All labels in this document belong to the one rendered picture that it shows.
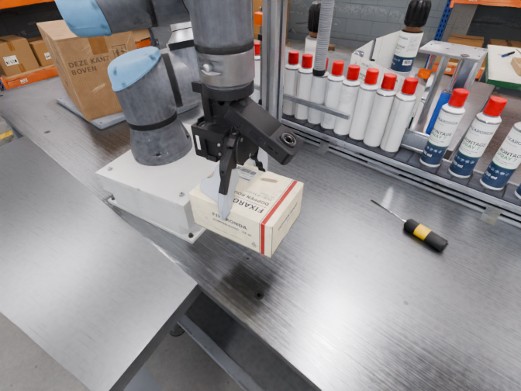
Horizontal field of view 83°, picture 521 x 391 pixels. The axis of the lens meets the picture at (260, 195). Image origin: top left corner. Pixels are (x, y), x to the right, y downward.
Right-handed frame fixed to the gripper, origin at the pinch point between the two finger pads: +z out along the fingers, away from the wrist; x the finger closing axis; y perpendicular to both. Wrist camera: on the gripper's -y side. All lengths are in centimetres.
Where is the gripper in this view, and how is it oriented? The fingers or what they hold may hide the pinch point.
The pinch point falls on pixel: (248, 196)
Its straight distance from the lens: 52.7
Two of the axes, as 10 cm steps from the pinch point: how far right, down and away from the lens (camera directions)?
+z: 0.2, 7.6, 6.5
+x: -5.0, 5.7, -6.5
